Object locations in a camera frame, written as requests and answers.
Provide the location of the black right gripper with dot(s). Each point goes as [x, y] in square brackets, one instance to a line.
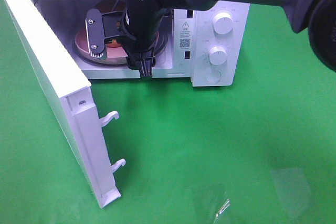
[142, 23]

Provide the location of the pink round plate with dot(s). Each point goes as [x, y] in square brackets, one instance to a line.
[115, 53]

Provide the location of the round door release button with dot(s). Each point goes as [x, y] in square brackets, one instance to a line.
[213, 76]

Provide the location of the white microwave door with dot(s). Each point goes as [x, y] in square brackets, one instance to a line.
[68, 92]

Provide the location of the burger with lettuce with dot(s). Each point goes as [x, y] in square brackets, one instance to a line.
[106, 6]

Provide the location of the white warning label sticker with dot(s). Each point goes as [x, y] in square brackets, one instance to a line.
[185, 33]

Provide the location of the white microwave oven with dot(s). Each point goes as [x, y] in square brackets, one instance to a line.
[67, 17]

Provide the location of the lower white microwave knob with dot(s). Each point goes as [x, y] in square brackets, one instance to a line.
[217, 55]

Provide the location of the white microwave knob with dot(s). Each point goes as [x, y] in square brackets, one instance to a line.
[222, 23]
[217, 55]

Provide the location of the upper white microwave knob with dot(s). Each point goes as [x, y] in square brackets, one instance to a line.
[222, 23]

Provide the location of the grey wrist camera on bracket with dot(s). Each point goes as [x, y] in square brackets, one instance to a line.
[103, 28]

